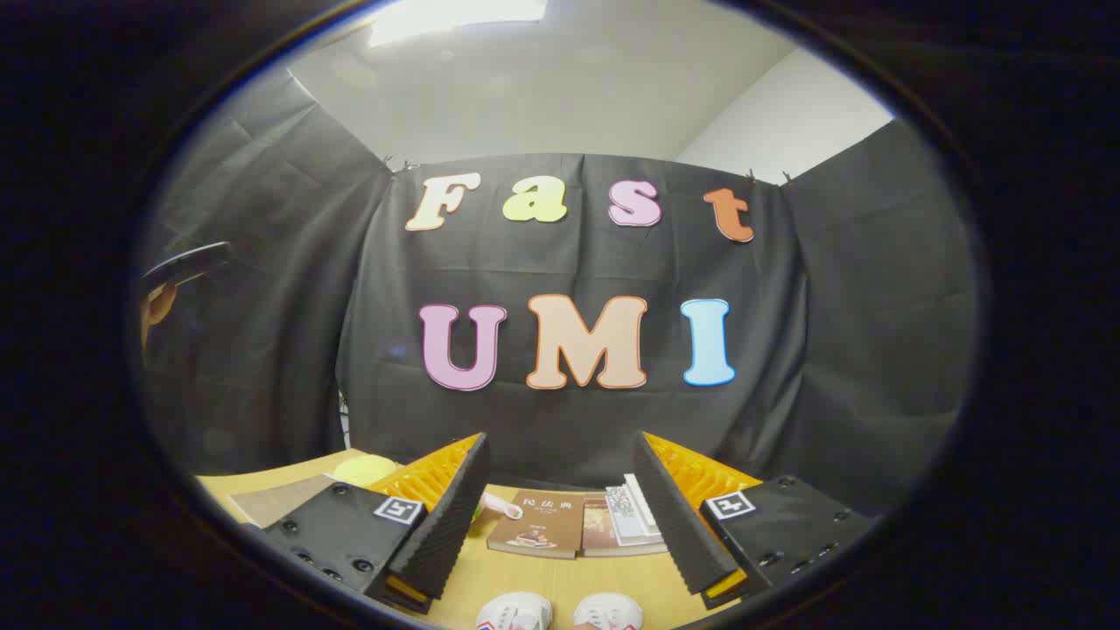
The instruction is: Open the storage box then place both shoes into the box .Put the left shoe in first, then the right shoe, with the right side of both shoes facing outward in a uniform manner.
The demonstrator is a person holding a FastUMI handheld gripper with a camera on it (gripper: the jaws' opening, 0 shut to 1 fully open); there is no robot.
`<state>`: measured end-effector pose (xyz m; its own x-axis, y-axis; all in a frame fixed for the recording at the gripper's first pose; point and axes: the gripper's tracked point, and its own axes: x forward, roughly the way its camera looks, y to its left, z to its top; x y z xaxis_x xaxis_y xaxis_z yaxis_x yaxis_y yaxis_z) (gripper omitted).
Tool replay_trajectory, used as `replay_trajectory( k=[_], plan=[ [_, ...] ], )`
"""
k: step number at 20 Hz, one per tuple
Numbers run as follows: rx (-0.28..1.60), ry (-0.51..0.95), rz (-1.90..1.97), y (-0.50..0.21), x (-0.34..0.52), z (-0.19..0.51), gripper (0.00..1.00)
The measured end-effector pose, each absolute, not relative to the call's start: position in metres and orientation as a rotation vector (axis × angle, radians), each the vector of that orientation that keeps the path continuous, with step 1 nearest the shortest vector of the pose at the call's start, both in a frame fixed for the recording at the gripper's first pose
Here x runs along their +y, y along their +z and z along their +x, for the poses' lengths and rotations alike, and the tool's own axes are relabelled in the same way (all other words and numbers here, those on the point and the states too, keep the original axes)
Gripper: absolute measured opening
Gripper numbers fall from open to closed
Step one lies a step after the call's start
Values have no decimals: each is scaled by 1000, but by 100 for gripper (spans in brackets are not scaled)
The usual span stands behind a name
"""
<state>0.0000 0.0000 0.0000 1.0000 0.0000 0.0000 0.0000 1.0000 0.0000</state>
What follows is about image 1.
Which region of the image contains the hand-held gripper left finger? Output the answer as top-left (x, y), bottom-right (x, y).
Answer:
top-left (262, 432), bottom-right (491, 615)

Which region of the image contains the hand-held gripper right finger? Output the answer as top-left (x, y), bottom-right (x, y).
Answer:
top-left (632, 431), bottom-right (880, 611)

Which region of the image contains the white canvas shoe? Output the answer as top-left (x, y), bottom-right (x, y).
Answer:
top-left (477, 592), bottom-right (554, 630)
top-left (573, 593), bottom-right (644, 630)

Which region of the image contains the beige fabric storage box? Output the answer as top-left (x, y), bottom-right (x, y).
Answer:
top-left (229, 475), bottom-right (339, 530)

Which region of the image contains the green and pink plush toy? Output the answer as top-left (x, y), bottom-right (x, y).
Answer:
top-left (472, 492), bottom-right (524, 522)

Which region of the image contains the white book with patterned cover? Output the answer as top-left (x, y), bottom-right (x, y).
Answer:
top-left (605, 486), bottom-right (655, 548)

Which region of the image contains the brown book with pale cover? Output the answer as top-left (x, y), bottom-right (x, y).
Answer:
top-left (582, 494), bottom-right (668, 558)

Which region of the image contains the brown book with illustration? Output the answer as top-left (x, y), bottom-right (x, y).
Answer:
top-left (486, 489), bottom-right (585, 560)

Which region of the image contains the yellow plush ball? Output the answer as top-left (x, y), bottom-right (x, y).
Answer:
top-left (332, 454), bottom-right (400, 487)

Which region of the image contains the ceiling light panel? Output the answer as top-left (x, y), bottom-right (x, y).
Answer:
top-left (367, 0), bottom-right (549, 49)

